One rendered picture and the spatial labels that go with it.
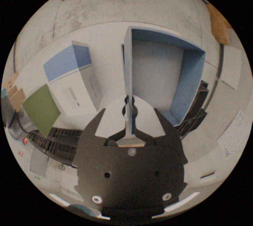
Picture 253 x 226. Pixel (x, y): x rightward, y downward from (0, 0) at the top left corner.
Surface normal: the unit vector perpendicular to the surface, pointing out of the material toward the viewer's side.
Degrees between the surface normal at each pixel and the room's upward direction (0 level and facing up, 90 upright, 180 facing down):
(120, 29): 0
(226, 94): 90
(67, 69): 0
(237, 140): 90
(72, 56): 0
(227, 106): 90
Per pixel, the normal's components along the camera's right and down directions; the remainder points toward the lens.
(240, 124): -1.00, 0.06
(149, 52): 0.11, 0.54
